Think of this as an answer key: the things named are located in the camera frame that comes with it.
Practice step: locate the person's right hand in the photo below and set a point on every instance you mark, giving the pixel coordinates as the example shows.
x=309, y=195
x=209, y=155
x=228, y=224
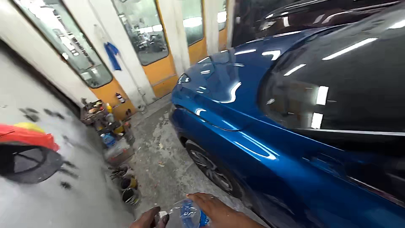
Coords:
x=221, y=213

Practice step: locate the person's left hand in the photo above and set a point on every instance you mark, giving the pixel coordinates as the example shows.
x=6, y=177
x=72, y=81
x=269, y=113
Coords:
x=144, y=221

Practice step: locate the person's left fingers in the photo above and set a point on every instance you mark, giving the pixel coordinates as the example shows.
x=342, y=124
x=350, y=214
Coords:
x=150, y=214

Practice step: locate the person's right fingers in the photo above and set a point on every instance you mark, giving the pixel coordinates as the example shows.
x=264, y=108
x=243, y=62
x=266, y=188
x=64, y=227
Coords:
x=201, y=200

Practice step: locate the person's left thumb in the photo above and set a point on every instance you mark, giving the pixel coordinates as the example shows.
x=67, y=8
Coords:
x=163, y=221

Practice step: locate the clear plastic bottle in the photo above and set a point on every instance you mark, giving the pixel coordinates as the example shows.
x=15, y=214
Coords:
x=186, y=216

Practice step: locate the open dark bucket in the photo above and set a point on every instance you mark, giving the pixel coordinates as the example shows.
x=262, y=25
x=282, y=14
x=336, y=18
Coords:
x=130, y=196

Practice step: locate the yellow black bucket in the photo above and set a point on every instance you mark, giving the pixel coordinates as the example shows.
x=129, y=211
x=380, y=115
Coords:
x=128, y=182

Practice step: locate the clear plastic box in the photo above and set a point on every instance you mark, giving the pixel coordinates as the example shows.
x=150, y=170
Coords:
x=119, y=152

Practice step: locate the shiny blue car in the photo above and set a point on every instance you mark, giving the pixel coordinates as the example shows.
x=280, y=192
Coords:
x=240, y=126

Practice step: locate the blue plastic container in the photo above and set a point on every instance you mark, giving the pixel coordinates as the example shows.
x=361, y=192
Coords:
x=108, y=139

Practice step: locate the black round cap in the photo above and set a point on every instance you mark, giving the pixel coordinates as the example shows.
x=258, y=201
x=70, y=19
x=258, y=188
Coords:
x=52, y=164

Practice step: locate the cluttered metal cart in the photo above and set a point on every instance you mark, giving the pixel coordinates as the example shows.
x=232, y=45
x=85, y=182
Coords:
x=95, y=115

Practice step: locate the small dark bottle, white label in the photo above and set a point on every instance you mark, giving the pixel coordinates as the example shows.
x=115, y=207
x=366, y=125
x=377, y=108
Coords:
x=120, y=98

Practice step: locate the orange door, long window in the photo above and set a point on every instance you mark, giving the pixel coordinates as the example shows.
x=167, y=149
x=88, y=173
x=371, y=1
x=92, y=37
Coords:
x=110, y=95

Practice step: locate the orange door, rounded window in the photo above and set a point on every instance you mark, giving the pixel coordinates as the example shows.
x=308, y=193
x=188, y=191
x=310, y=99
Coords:
x=163, y=71
x=196, y=50

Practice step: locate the red cloth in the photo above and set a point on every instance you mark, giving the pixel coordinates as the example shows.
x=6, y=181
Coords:
x=34, y=138

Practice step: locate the yellow round object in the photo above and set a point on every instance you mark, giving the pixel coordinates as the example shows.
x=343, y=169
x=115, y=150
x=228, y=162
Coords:
x=29, y=126

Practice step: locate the blue hanging cloth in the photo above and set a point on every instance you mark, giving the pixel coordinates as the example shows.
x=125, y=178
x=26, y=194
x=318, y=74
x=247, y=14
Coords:
x=112, y=56

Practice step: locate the orange door, narrow window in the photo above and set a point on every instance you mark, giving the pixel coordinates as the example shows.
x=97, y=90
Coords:
x=222, y=36

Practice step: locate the dark red car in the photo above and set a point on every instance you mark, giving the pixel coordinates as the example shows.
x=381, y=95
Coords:
x=303, y=19

